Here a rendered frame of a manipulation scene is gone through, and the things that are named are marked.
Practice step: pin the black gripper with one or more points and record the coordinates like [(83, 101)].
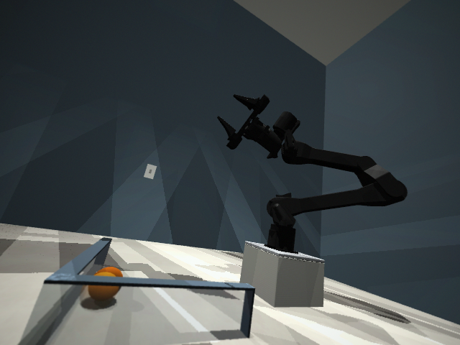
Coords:
[(256, 129)]

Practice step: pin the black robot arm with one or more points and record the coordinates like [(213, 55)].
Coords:
[(379, 186)]

